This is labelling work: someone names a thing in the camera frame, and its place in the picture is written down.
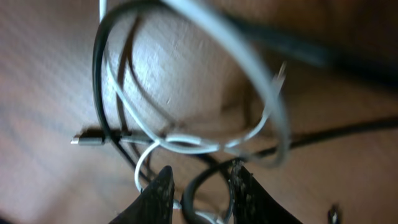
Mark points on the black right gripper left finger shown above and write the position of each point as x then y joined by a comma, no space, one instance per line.
154,205

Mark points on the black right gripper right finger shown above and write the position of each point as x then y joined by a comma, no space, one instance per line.
252,203

